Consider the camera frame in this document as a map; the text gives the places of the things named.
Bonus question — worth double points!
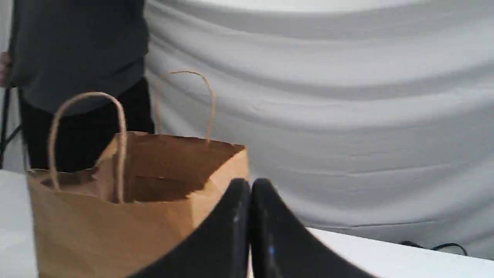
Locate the brown paper bag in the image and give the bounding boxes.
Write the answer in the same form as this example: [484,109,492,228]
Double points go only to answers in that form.
[26,78,249,278]

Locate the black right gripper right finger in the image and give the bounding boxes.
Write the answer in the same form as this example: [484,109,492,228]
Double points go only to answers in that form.
[250,178,372,278]

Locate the person in dark clothes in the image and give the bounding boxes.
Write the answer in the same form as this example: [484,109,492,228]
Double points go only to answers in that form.
[1,0,155,170]

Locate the black cable on backdrop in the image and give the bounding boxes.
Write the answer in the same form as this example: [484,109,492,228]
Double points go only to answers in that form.
[398,240,468,257]

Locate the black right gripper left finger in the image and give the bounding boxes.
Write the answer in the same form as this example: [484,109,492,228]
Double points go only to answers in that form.
[132,178,250,278]

